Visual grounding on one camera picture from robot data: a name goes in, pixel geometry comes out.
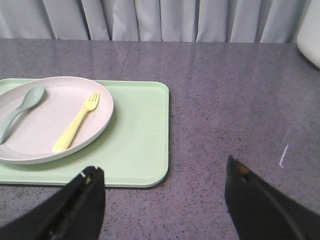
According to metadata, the beige round plate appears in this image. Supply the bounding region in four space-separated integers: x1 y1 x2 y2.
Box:
0 76 114 164

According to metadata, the white rounded object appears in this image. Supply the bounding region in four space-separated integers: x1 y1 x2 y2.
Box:
296 0 320 68

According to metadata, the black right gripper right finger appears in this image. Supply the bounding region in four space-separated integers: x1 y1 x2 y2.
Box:
224 156 320 240

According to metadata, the light green tray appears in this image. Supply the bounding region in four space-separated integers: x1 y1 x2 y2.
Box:
0 78 169 188

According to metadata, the pale green spoon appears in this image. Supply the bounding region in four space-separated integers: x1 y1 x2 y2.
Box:
0 85 45 144

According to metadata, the grey curtain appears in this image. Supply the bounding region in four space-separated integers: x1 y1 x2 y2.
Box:
0 0 311 43

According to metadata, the yellow plastic fork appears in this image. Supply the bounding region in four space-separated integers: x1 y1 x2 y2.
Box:
52 91 100 154

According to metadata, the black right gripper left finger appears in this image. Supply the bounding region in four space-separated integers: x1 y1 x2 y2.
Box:
0 166 105 240

